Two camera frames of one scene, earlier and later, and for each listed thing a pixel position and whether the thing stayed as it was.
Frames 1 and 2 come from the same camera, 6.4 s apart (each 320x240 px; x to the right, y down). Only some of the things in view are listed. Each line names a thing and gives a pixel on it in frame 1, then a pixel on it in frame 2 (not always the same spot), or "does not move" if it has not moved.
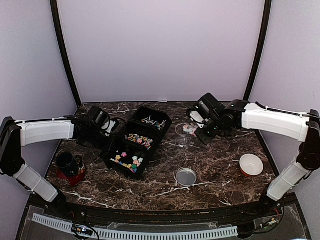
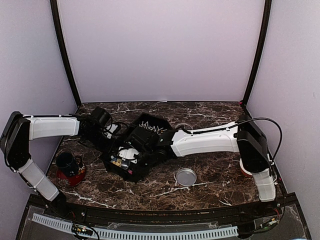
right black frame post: (263, 37) does not move
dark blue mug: (68, 163) does not move
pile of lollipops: (149, 120) to (152, 127)
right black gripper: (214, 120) to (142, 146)
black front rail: (109, 215) does not move
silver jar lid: (186, 177) does not move
